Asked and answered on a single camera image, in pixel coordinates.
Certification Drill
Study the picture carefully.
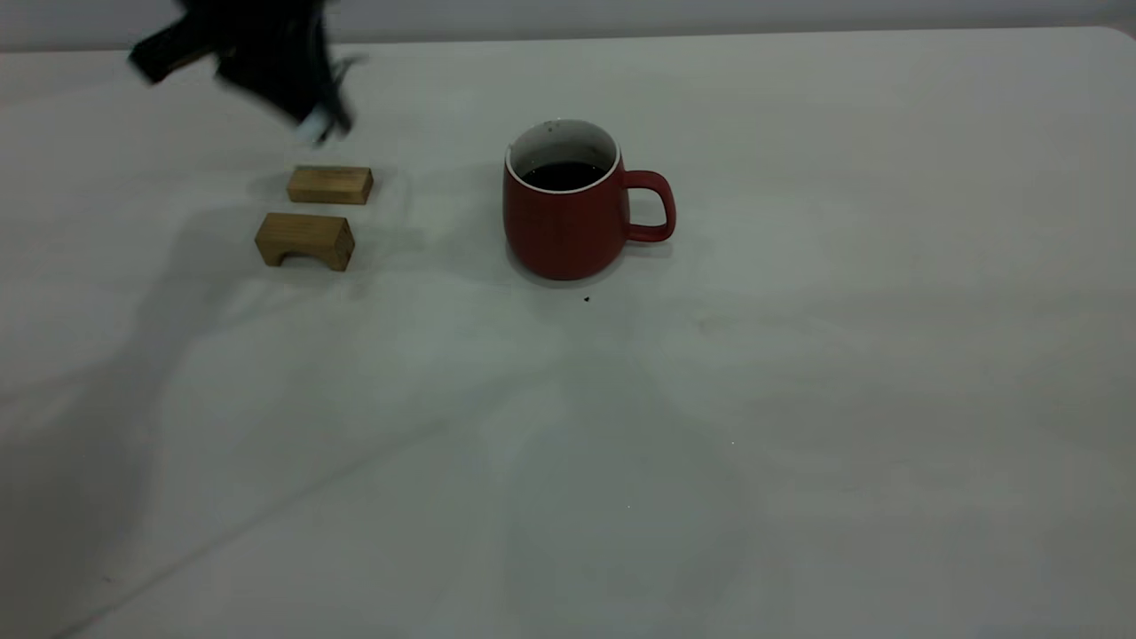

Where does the red ceramic mug with coffee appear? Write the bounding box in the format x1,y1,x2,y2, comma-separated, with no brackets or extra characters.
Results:
502,119,677,282

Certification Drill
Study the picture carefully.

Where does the flat rectangular wooden block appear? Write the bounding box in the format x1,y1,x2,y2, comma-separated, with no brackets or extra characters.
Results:
286,165,375,207

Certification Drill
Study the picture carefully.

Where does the metal spoon with pale handle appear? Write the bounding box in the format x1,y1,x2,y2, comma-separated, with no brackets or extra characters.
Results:
296,54,370,148

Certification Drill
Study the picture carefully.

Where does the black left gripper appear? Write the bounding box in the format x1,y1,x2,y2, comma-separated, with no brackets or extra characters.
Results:
128,0,357,145

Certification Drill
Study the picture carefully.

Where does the arched wooden block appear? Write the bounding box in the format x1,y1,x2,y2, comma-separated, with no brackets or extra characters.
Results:
254,211,356,272

